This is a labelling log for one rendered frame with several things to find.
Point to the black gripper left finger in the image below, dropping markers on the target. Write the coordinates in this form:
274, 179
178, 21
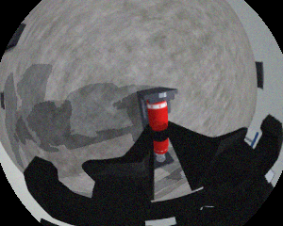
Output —
137, 164

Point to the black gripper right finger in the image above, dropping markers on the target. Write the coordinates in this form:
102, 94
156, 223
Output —
197, 153

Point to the red cylindrical battery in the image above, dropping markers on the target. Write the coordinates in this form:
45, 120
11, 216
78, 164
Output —
158, 120

